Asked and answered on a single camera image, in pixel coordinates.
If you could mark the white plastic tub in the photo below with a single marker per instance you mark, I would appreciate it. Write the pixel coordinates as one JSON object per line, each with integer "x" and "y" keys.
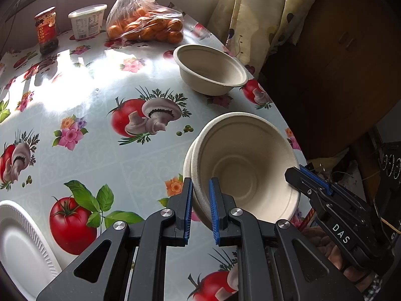
{"x": 87, "y": 22}

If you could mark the floral fruit print tablecloth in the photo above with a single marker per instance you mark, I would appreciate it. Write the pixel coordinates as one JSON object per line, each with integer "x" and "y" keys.
{"x": 97, "y": 135}

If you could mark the right hand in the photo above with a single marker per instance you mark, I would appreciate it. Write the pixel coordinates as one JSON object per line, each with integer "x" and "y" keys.
{"x": 367, "y": 283}

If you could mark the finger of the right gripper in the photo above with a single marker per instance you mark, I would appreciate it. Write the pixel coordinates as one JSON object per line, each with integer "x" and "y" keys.
{"x": 313, "y": 191}
{"x": 324, "y": 184}

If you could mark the floral cream curtain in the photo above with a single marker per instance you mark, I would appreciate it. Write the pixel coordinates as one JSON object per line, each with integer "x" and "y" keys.
{"x": 252, "y": 30}

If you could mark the beige paper bowl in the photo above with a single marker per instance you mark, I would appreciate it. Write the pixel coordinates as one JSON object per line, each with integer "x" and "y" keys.
{"x": 203, "y": 215}
{"x": 209, "y": 71}
{"x": 249, "y": 156}

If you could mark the red label sauce jar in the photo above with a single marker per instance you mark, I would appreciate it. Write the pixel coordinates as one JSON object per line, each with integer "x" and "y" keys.
{"x": 45, "y": 24}

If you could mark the white foam plate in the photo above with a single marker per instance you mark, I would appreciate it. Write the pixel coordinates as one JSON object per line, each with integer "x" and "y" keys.
{"x": 25, "y": 254}

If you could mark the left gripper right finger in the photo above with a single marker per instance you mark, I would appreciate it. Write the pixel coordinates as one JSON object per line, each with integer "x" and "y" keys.
{"x": 233, "y": 226}

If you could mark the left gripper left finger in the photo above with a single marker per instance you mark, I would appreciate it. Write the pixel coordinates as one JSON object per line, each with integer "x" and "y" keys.
{"x": 169, "y": 227}

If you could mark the plastic bag of oranges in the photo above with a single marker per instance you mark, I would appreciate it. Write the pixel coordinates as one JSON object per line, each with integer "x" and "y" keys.
{"x": 144, "y": 20}

